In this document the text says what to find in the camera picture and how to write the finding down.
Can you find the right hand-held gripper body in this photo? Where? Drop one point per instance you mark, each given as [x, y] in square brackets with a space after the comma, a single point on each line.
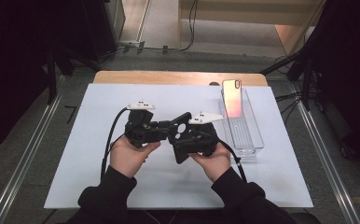
[204, 140]

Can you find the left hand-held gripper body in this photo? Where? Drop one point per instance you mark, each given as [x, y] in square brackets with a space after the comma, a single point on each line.
[141, 130]

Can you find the person's right hand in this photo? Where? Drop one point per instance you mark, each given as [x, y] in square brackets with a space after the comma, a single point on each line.
[214, 163]

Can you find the person's left hand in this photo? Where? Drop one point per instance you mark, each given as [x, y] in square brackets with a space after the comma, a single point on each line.
[128, 157]

